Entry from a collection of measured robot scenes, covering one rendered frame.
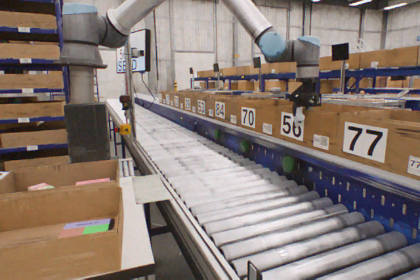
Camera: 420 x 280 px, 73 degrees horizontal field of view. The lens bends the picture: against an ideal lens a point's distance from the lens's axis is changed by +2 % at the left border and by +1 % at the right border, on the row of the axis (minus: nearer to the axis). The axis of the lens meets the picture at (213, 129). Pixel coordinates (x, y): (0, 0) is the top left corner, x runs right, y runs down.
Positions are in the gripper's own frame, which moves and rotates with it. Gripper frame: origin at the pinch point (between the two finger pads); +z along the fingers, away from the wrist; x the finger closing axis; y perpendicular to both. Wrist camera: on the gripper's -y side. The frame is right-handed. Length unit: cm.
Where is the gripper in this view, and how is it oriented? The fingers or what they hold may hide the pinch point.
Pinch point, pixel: (302, 124)
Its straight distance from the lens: 129.2
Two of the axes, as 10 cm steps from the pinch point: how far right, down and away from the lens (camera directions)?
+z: 0.1, 9.9, 1.7
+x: 9.2, -0.8, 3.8
